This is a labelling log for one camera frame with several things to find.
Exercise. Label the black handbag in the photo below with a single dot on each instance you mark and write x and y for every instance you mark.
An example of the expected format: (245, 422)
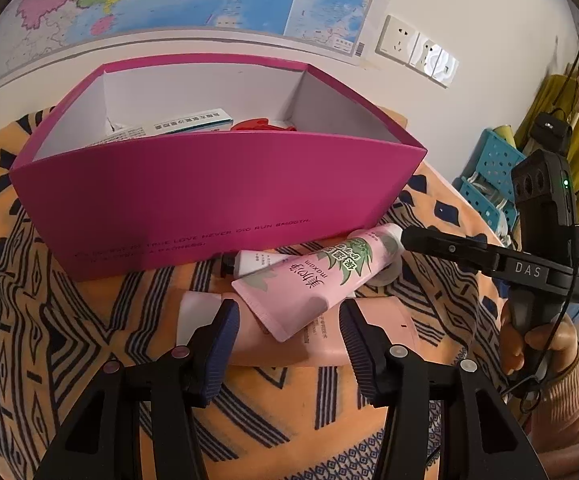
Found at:
(549, 132)

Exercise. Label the pink tube with aloe print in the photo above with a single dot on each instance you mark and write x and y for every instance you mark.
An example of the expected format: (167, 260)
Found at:
(309, 280)

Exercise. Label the white wall outlet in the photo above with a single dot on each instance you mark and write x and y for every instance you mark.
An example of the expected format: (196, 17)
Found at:
(397, 37)
(424, 52)

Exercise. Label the person's right forearm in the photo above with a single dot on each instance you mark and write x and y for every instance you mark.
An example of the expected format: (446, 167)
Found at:
(569, 420)

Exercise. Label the small white tube black cap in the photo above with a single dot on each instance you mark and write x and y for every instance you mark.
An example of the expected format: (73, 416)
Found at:
(257, 261)

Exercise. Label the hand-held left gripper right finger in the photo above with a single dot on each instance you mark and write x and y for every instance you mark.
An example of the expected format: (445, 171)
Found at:
(364, 355)

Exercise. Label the red spray trigger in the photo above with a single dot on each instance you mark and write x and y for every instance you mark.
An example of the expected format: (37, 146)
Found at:
(259, 125)

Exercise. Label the clear tape roll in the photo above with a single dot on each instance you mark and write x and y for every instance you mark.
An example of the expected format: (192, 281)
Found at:
(387, 275)

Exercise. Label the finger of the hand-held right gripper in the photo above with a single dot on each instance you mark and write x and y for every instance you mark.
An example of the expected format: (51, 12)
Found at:
(449, 250)

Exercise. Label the pink cardboard box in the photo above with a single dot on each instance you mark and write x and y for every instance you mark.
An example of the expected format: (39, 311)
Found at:
(194, 200)

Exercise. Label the yellow-green object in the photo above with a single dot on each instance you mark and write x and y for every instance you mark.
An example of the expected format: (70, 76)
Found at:
(502, 135)

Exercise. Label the large pink tube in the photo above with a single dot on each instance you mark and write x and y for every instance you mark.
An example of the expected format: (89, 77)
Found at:
(399, 330)

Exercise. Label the blue perforated plastic rack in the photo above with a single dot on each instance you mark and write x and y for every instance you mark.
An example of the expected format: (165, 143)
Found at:
(494, 160)

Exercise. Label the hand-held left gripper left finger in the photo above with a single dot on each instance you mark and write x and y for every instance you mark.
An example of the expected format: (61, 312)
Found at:
(219, 355)

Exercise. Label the white medicine box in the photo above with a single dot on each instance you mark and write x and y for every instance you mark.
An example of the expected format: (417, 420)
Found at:
(194, 121)

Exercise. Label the orange patterned cloth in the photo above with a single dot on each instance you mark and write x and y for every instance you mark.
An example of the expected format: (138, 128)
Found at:
(69, 310)

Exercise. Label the person's right hand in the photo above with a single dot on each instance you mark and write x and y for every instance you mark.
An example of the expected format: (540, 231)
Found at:
(554, 347)

